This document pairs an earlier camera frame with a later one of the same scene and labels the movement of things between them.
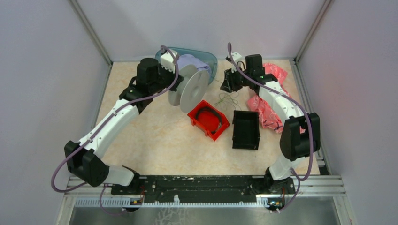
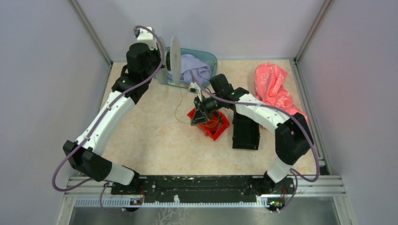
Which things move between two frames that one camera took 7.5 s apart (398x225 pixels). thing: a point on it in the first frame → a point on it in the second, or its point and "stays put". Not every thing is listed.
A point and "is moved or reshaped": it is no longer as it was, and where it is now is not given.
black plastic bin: (246, 132) stays put
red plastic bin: (212, 121) stays put
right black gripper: (229, 84) → (202, 112)
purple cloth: (189, 59) stays put
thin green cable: (228, 100) is moved or reshaped
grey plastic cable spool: (190, 92) → (172, 60)
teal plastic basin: (209, 58) stays put
